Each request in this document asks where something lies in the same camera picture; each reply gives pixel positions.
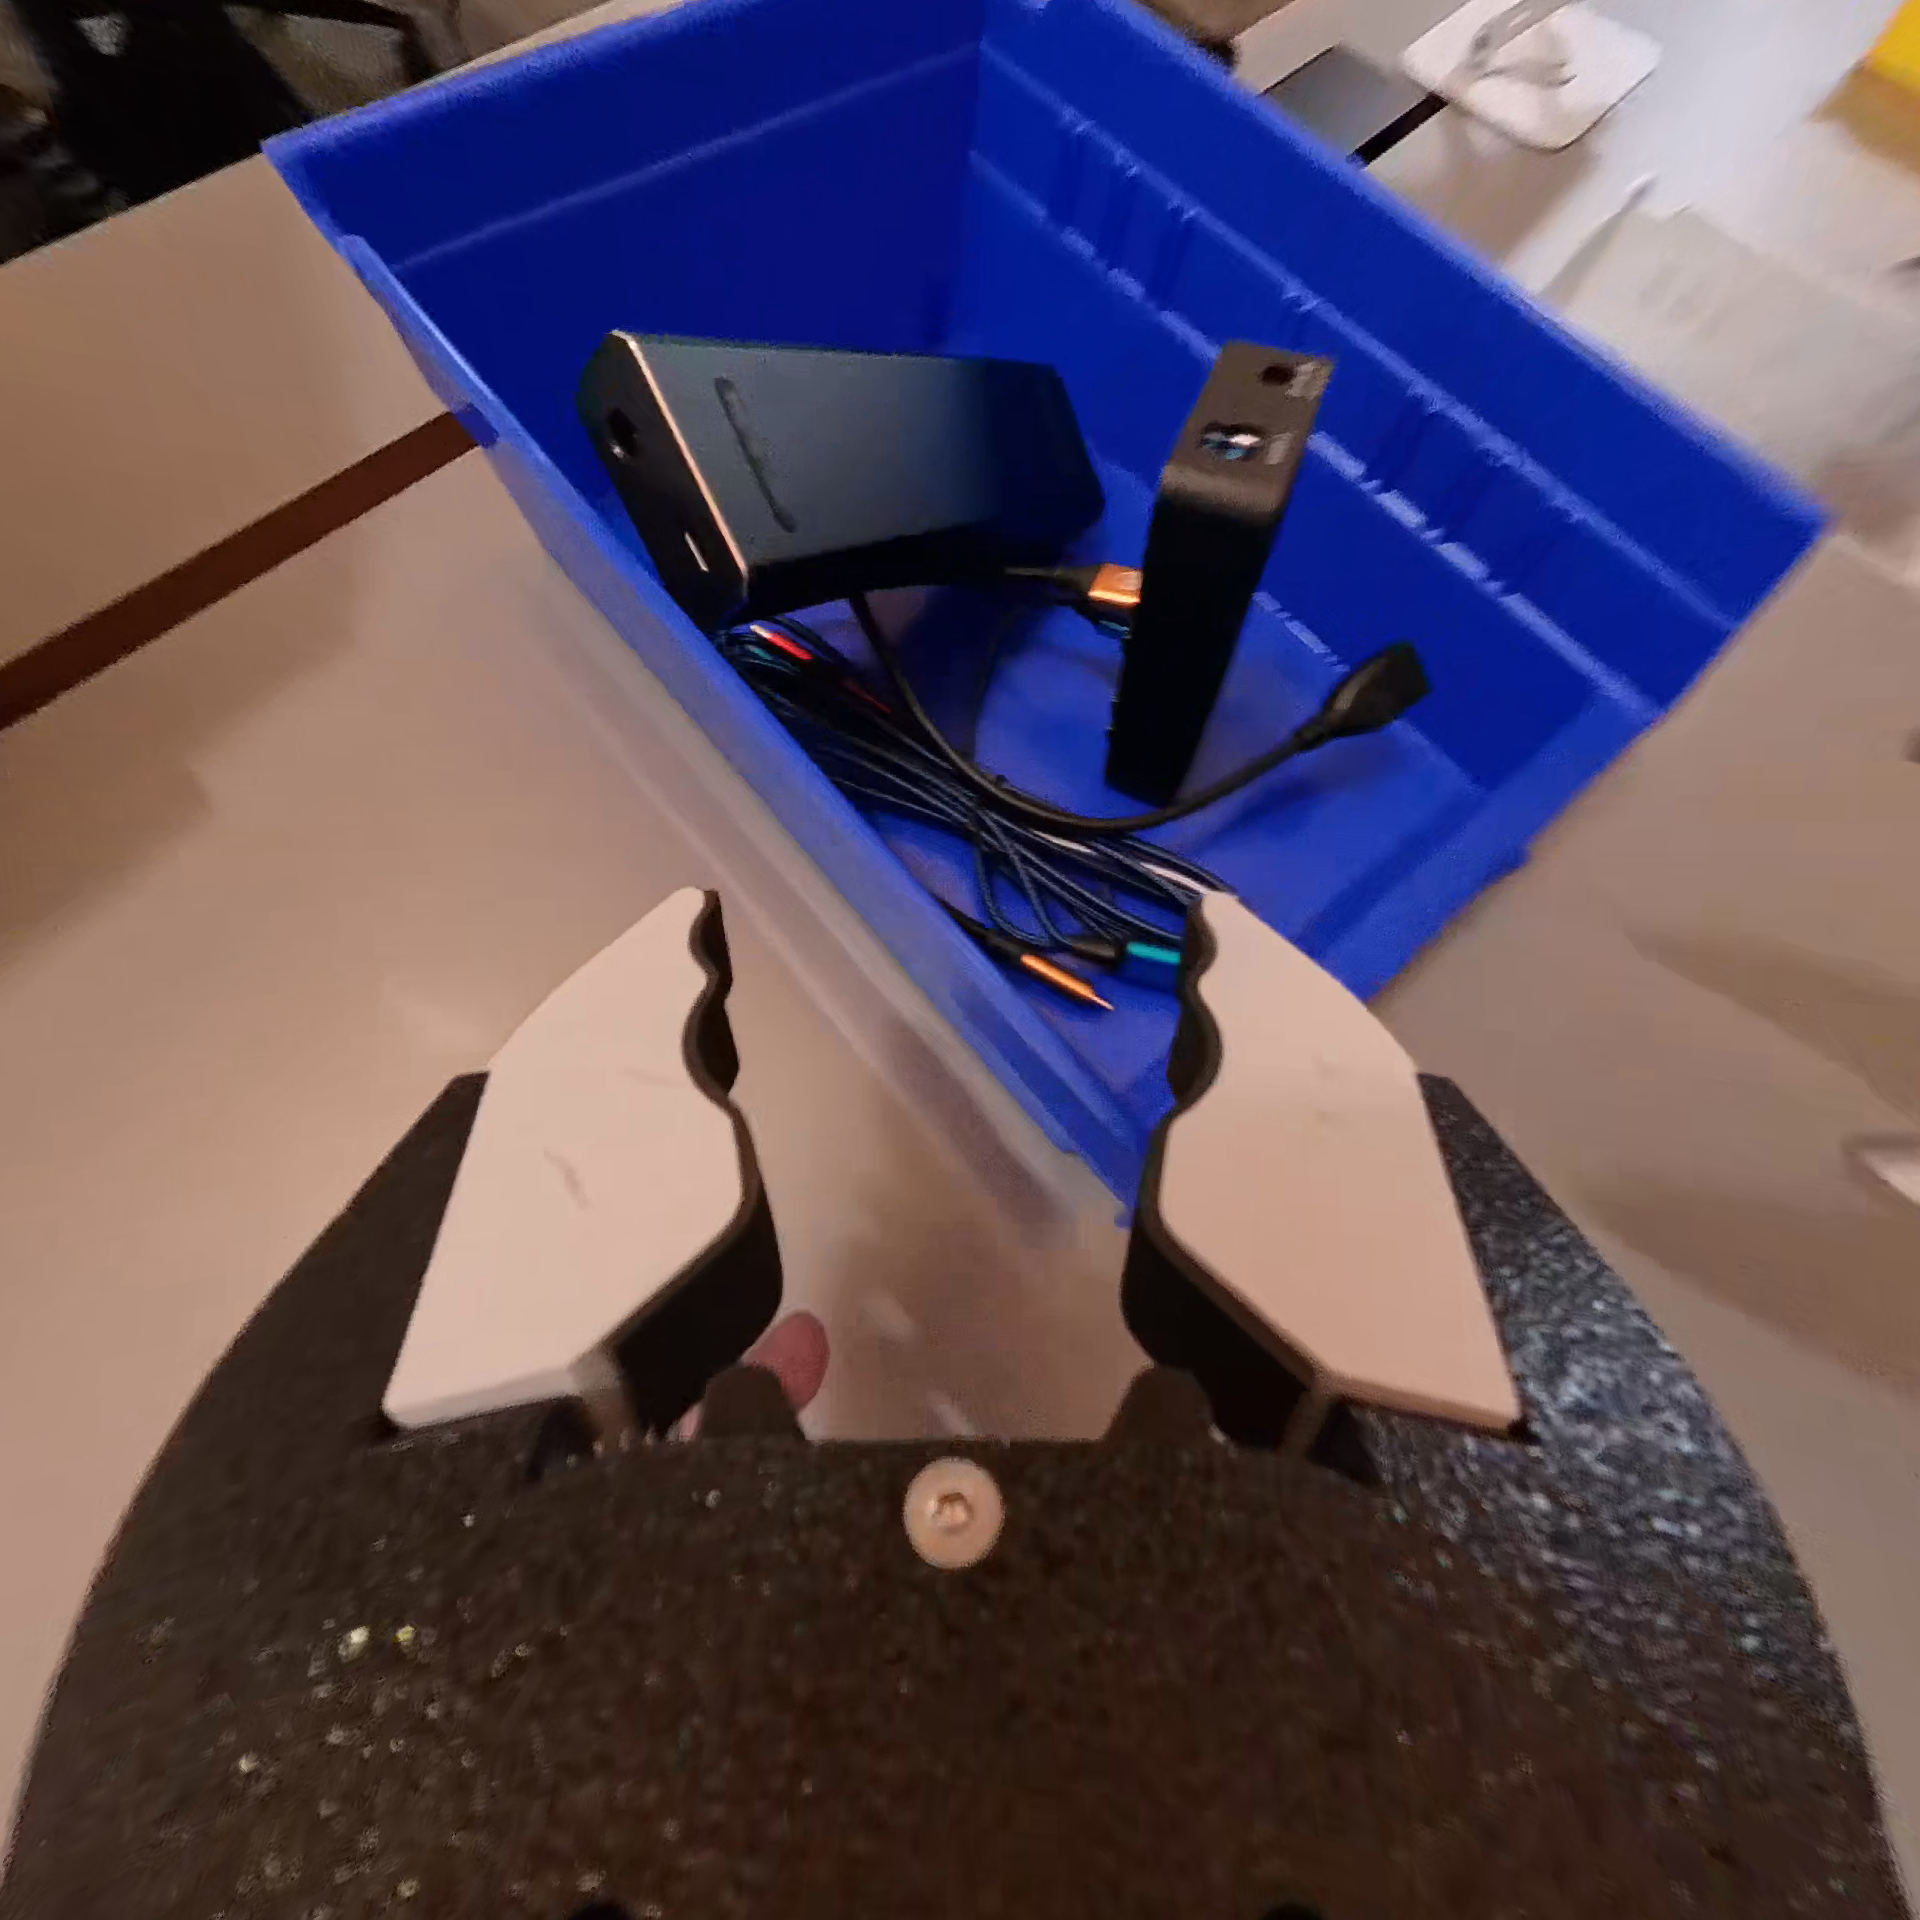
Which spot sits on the large black power bank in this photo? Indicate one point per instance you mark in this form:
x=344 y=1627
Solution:
x=900 y=450

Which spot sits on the yellow object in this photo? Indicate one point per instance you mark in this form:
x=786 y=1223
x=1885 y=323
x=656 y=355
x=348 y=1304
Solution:
x=1881 y=112

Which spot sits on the black office chair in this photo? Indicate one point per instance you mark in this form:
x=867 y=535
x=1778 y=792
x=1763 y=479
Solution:
x=105 y=105

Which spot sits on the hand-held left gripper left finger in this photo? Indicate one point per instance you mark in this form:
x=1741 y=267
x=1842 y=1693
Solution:
x=586 y=1170

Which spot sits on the blue plastic bin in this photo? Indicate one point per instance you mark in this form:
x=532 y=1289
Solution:
x=1348 y=376

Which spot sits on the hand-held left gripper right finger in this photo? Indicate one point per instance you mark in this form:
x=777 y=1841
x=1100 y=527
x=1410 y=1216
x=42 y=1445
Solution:
x=1320 y=1184

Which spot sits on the small black box device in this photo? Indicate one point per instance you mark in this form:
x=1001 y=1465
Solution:
x=1201 y=599

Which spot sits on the white stand base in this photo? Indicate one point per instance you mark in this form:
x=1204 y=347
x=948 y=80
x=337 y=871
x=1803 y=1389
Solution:
x=1530 y=59

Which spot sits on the person's left hand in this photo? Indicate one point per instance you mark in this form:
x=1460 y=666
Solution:
x=786 y=1358

